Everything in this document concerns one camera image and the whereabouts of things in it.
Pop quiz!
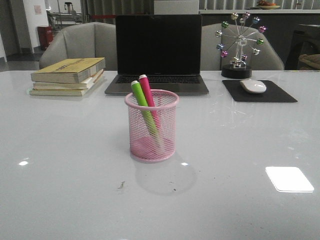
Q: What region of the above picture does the green highlighter pen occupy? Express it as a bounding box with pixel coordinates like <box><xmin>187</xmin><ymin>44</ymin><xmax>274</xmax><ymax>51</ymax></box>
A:
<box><xmin>131</xmin><ymin>80</ymin><xmax>164</xmax><ymax>149</ymax></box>

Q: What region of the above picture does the pink highlighter pen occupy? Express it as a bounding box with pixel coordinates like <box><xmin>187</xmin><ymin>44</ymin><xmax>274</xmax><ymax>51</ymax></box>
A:
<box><xmin>139</xmin><ymin>74</ymin><xmax>161</xmax><ymax>129</ymax></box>

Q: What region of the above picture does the pink mesh pen holder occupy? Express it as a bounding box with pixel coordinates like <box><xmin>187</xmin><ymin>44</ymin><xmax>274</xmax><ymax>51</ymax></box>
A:
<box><xmin>124</xmin><ymin>89</ymin><xmax>179</xmax><ymax>163</ymax></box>

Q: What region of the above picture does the grey laptop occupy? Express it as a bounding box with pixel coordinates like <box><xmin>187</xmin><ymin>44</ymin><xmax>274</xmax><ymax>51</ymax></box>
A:
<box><xmin>105</xmin><ymin>14</ymin><xmax>209</xmax><ymax>96</ymax></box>

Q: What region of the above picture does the middle book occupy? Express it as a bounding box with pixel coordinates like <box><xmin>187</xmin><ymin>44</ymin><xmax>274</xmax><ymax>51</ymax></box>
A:
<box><xmin>33</xmin><ymin>69</ymin><xmax>104</xmax><ymax>90</ymax></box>

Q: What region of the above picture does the ferris wheel desk ornament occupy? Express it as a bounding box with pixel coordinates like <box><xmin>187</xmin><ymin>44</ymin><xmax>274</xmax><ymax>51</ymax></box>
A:
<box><xmin>215</xmin><ymin>11</ymin><xmax>267</xmax><ymax>79</ymax></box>

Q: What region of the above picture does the right grey armchair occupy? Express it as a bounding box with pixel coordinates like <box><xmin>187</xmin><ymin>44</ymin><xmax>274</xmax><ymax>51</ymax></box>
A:
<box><xmin>200</xmin><ymin>23</ymin><xmax>285</xmax><ymax>71</ymax></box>

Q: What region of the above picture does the grey armchair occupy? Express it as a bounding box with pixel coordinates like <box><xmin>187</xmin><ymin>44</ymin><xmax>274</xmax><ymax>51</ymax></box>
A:
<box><xmin>200</xmin><ymin>23</ymin><xmax>285</xmax><ymax>71</ymax></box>
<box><xmin>39</xmin><ymin>22</ymin><xmax>118</xmax><ymax>71</ymax></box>

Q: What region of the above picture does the top yellow book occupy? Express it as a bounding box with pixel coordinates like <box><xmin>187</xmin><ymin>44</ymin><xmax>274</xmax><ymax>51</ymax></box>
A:
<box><xmin>31</xmin><ymin>57</ymin><xmax>106</xmax><ymax>84</ymax></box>

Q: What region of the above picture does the white computer mouse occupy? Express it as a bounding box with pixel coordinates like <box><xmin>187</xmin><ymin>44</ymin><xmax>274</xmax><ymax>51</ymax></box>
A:
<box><xmin>239</xmin><ymin>79</ymin><xmax>267</xmax><ymax>94</ymax></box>

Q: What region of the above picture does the left grey armchair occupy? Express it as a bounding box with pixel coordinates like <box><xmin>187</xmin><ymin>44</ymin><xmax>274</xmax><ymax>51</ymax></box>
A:
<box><xmin>39</xmin><ymin>22</ymin><xmax>118</xmax><ymax>71</ymax></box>

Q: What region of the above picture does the black mouse pad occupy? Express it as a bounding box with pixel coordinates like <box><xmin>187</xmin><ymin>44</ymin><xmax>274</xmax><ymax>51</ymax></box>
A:
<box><xmin>221</xmin><ymin>79</ymin><xmax>299</xmax><ymax>103</ymax></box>

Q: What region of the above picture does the bottom book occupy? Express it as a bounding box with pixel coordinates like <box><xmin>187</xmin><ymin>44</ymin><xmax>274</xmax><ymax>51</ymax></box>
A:
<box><xmin>28</xmin><ymin>77</ymin><xmax>101</xmax><ymax>96</ymax></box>

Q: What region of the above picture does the red bin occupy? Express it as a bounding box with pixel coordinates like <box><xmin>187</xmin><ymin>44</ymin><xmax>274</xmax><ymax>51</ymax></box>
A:
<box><xmin>37</xmin><ymin>26</ymin><xmax>53</xmax><ymax>50</ymax></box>

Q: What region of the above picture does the fruit bowl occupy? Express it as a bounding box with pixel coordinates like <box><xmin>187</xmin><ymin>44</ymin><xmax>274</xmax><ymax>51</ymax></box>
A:
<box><xmin>256</xmin><ymin>0</ymin><xmax>281</xmax><ymax>10</ymax></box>

